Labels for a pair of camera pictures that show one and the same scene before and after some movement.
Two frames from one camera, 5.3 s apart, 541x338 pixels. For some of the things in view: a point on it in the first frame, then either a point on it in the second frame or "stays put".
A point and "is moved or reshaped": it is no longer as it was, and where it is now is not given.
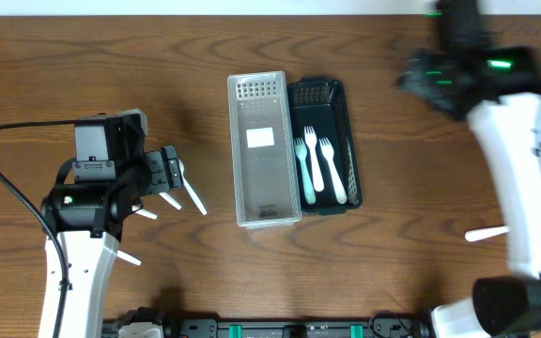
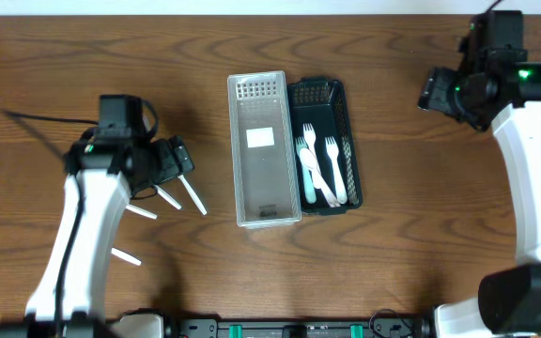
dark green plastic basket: (328, 164) stays put
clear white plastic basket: (263, 164) stays put
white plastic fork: (328, 154) is moved or reshaped
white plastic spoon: (167, 197) stays put
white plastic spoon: (188, 190) stays put
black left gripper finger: (173, 167) → (182, 156)
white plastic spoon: (477, 234) → (308, 159)
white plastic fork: (301, 152) stays put
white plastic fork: (311, 139) stays put
